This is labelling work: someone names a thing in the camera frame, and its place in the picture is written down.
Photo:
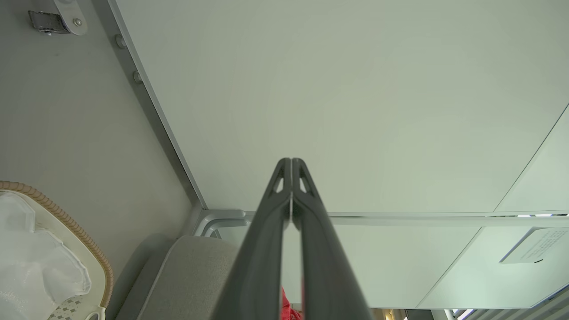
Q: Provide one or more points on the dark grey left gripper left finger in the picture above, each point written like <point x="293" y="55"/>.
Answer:
<point x="262" y="258"/>

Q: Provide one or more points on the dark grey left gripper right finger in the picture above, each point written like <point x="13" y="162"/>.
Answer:
<point x="324" y="266"/>

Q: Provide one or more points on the red jersey with white stripes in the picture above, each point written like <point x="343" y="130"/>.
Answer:
<point x="286" y="309"/>

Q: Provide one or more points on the wicker laundry basket white liner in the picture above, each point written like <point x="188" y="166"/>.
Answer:
<point x="95" y="262"/>

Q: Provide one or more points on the grey fabric sofa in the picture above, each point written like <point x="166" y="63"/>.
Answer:
<point x="191" y="280"/>

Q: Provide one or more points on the white garment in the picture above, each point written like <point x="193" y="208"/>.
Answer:
<point x="35" y="262"/>

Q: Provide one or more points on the grey partition foot tube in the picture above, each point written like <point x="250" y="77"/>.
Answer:
<point x="71" y="15"/>

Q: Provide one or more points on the aluminium panel bottom rail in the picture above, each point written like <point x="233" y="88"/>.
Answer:
<point x="155" y="120"/>
<point x="444" y="219"/>

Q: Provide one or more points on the white paper wall sign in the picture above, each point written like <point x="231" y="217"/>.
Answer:
<point x="538" y="244"/>

